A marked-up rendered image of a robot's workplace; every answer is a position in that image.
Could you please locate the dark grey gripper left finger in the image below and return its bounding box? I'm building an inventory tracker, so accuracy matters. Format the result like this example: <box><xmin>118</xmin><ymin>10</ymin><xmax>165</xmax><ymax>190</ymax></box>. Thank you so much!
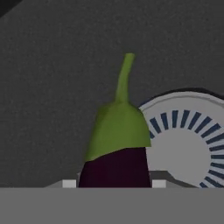
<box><xmin>43</xmin><ymin>171</ymin><xmax>81</xmax><ymax>188</ymax></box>

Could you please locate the purple eggplant with green stem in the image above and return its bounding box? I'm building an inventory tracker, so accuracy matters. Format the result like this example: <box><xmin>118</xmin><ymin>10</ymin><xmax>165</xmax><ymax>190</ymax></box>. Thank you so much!
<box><xmin>77</xmin><ymin>52</ymin><xmax>153</xmax><ymax>188</ymax></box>

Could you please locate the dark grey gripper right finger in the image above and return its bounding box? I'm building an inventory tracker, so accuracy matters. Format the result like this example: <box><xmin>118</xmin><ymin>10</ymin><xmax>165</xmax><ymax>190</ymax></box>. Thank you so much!
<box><xmin>149</xmin><ymin>170</ymin><xmax>193</xmax><ymax>188</ymax></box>

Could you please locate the white bowl with blue stripes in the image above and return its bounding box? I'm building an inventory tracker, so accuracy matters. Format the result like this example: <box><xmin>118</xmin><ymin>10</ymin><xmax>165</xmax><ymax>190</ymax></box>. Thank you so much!
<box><xmin>137</xmin><ymin>87</ymin><xmax>224</xmax><ymax>188</ymax></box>

